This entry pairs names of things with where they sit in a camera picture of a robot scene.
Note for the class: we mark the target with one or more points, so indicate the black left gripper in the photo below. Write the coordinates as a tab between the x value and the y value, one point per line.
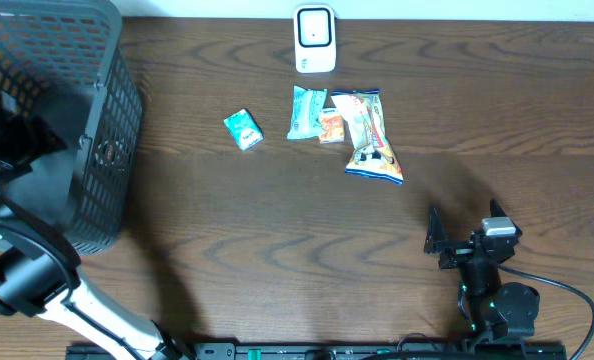
15	142

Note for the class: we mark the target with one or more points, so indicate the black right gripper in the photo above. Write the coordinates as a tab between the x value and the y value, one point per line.
436	236

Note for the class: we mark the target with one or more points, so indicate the orange wet sheet package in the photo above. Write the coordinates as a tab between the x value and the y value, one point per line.
373	156

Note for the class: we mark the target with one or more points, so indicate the small orange tissue pack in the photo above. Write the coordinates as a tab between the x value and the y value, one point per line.
333	125

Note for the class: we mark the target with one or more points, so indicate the green Kleenex tissue pack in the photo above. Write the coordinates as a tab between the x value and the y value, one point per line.
307	107

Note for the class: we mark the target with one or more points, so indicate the small teal tissue pack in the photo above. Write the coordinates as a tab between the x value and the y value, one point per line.
243	129

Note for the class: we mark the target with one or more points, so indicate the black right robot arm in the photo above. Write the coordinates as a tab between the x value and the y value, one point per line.
498	311

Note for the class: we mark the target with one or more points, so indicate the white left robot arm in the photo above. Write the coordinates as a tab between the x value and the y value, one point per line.
40	272

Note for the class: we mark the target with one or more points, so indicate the dark grey plastic mesh basket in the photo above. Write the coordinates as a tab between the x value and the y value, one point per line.
61	61

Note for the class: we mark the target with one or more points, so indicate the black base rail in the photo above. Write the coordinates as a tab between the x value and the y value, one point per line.
409	350

